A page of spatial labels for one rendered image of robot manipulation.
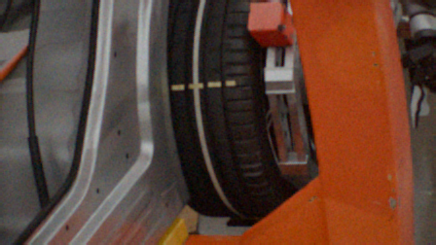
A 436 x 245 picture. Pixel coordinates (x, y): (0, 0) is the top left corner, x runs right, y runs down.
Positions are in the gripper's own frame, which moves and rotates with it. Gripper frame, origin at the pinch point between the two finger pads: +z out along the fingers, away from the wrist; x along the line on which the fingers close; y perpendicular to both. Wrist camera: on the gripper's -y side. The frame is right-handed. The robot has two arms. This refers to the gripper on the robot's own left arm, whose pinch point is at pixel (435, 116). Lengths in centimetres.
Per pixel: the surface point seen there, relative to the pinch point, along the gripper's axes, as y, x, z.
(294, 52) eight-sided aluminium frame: -17.6, 25.5, -21.3
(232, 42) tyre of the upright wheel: -29.2, 31.9, -23.0
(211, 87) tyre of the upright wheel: -30, 39, -15
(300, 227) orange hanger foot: -22.5, 21.9, 20.4
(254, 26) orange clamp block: -28.7, 24.7, -23.5
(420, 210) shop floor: 105, 96, -29
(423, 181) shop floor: 117, 103, -46
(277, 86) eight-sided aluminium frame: -19.4, 29.8, -14.4
